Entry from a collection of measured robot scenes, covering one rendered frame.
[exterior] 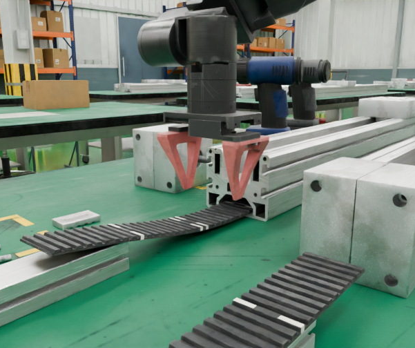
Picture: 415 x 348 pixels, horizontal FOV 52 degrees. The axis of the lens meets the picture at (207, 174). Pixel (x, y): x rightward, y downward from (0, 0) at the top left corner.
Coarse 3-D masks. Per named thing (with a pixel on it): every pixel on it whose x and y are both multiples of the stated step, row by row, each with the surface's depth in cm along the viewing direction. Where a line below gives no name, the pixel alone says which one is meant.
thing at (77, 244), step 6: (48, 234) 38; (54, 234) 38; (60, 234) 38; (66, 234) 38; (60, 240) 36; (66, 240) 36; (72, 240) 37; (78, 240) 37; (84, 240) 37; (72, 246) 35; (78, 246) 35; (84, 246) 36; (90, 246) 36
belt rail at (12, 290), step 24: (24, 264) 35; (48, 264) 35; (72, 264) 35; (96, 264) 37; (120, 264) 40; (0, 288) 31; (24, 288) 32; (48, 288) 35; (72, 288) 36; (0, 312) 31; (24, 312) 33
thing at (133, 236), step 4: (108, 224) 43; (112, 224) 44; (104, 228) 42; (108, 228) 42; (112, 228) 42; (116, 228) 43; (120, 228) 42; (116, 232) 41; (120, 232) 41; (124, 232) 41; (128, 232) 42; (132, 232) 41; (128, 236) 40; (132, 236) 40; (136, 236) 40; (140, 236) 40; (144, 236) 41; (132, 240) 40; (136, 240) 40
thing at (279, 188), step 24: (360, 120) 94; (408, 120) 97; (288, 144) 60; (312, 144) 61; (336, 144) 67; (360, 144) 76; (384, 144) 86; (216, 168) 58; (240, 168) 60; (264, 168) 53; (288, 168) 56; (216, 192) 58; (264, 192) 54; (288, 192) 57; (264, 216) 55
